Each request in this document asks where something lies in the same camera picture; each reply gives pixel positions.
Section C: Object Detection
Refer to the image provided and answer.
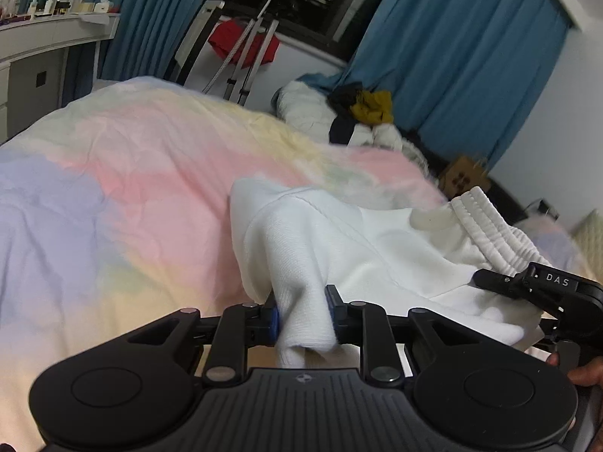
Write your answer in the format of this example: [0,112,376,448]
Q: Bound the pile of white clothes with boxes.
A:
[347,124,430,177]

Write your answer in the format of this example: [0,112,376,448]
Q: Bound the white folding chair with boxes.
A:
[164,0,225,86]

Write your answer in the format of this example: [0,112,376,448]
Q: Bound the person right hand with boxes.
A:
[567,357,603,388]

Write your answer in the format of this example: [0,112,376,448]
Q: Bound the pastel pillow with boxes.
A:
[514,214,589,276]

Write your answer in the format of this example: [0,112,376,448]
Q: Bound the brown paper bag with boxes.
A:
[438,155,491,199]

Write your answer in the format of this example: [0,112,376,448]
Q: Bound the pastel tie-dye duvet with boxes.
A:
[1,78,444,451]

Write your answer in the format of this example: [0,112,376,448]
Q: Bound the mustard yellow garment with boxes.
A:
[350,90,393,127]

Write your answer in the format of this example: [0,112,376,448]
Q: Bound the white puffy blanket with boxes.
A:
[273,81,337,144]

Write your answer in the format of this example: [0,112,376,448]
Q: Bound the black garment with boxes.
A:
[327,82,363,145]

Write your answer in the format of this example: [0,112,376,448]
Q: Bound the blue curtain right of window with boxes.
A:
[296,0,574,171]

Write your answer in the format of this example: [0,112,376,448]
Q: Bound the blue curtain of window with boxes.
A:
[20,0,204,106]
[296,0,574,171]

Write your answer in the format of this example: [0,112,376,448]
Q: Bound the white tripod stand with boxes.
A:
[201,0,331,107]

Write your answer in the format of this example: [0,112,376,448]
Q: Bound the red cloth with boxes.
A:
[207,19,281,69]

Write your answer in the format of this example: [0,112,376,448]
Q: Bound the blue curtain left of window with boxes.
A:
[20,0,204,106]

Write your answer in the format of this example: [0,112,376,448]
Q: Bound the white desk with drawers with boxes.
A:
[1,12,119,142]

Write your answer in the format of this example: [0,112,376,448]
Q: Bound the wall power socket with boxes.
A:
[526,198,559,220]

